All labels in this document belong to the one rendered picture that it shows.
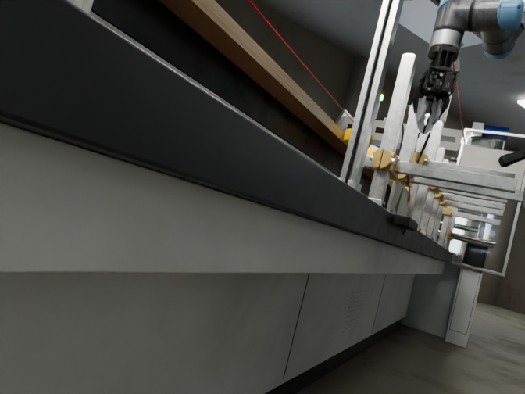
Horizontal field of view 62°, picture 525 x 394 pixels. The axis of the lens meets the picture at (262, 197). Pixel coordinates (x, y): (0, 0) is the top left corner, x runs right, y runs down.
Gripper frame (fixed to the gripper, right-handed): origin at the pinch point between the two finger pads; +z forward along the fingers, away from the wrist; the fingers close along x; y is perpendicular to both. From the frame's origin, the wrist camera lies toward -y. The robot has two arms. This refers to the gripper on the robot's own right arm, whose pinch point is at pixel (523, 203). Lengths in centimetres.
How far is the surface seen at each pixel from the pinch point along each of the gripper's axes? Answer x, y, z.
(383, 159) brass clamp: -33.5, -34.0, 0.3
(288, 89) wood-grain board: -66, -49, -5
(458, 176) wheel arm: -26.5, -16.3, 0.1
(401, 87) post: -31, -35, -20
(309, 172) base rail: -87, -31, 14
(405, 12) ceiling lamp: 336, -141, -243
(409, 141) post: -5.7, -34.3, -12.1
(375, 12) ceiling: 352, -182, -252
